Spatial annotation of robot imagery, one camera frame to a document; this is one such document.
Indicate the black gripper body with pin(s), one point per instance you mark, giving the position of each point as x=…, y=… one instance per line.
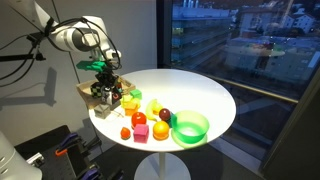
x=108, y=81

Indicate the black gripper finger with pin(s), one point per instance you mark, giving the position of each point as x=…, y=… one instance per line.
x=106, y=95
x=118, y=87

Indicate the black and white cube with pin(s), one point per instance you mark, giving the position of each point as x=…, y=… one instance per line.
x=115, y=100

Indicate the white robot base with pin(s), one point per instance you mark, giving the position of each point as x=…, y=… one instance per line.
x=13, y=166

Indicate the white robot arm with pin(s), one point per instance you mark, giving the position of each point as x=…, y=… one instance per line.
x=82, y=34

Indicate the yellow green cube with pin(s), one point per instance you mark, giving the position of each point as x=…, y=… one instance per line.
x=125, y=100

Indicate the grey cube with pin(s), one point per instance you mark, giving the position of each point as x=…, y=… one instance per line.
x=102, y=111

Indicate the green black checkered cube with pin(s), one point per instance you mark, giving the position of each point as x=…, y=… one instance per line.
x=96, y=90

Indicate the orange cube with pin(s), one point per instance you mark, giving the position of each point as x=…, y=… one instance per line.
x=130, y=108

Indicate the pink cube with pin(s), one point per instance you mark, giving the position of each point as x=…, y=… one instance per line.
x=141, y=133

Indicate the red tomato toy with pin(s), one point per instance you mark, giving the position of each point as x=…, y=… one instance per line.
x=138, y=118

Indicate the yellow banana toy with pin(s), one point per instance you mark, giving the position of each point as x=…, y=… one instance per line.
x=152, y=110

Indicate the small red strawberry toy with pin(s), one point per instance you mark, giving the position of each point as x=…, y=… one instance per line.
x=125, y=133

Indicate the dark red plum toy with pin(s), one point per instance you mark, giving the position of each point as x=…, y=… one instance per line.
x=164, y=114

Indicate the round white table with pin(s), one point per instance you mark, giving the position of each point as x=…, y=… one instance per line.
x=176, y=90

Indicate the orange fruit toy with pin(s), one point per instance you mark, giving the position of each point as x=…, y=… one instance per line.
x=161, y=130

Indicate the blue orange clamp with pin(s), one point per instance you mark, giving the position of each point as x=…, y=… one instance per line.
x=68, y=141

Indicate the green plastic bowl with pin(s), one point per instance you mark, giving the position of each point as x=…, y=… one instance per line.
x=189, y=126

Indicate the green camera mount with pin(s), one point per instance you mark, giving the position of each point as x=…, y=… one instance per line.
x=97, y=66

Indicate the black camera on stand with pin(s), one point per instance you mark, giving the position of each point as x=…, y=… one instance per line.
x=34, y=53

